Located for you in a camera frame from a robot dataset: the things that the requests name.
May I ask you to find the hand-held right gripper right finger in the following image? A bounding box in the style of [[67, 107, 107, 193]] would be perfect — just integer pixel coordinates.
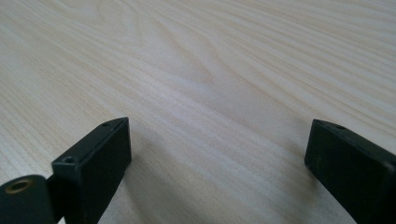
[[304, 119, 396, 224]]

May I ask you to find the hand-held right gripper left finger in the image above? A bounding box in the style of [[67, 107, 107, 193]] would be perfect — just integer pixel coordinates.
[[50, 117, 133, 224]]

